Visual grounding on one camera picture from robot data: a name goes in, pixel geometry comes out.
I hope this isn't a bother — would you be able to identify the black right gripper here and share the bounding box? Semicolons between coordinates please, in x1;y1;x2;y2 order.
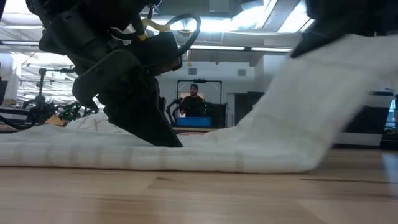
290;0;398;59

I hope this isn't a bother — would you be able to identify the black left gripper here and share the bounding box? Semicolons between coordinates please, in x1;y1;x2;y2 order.
39;6;147;74

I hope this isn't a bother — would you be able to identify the white towel with beige stripes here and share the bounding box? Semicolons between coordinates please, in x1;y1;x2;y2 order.
0;33;398;174

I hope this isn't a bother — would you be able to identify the person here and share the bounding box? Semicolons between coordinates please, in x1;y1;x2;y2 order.
179;83;206;118

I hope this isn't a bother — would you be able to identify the blue plastic bin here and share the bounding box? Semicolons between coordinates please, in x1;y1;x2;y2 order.
176;116;213;128

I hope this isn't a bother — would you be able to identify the navy blue fabric bin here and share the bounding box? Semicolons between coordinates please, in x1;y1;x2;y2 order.
334;91;396;147

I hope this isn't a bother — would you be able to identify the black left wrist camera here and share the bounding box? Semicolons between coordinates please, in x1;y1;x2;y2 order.
129;30;183;76

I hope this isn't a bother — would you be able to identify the black left camera cable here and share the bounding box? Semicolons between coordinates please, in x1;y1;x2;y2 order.
108;14;202;58

